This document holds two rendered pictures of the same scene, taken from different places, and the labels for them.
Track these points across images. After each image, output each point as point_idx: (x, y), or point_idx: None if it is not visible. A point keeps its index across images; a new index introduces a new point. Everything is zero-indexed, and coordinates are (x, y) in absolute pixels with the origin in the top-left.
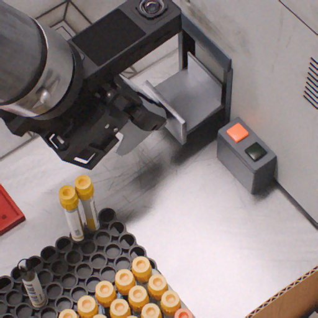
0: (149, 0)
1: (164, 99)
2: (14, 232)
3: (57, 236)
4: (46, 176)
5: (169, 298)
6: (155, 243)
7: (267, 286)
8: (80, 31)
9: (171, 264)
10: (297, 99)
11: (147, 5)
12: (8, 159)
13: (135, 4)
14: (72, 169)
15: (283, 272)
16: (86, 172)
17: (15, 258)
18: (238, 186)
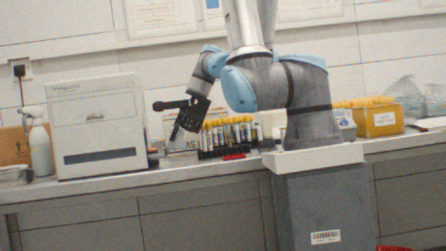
0: (158, 100)
1: (163, 146)
2: None
3: (216, 158)
4: (208, 161)
5: None
6: (192, 159)
7: (175, 158)
8: (179, 100)
9: (192, 158)
10: (145, 115)
11: (159, 100)
12: (216, 162)
13: (161, 101)
14: (199, 162)
15: (169, 159)
16: (196, 162)
17: None
18: (160, 163)
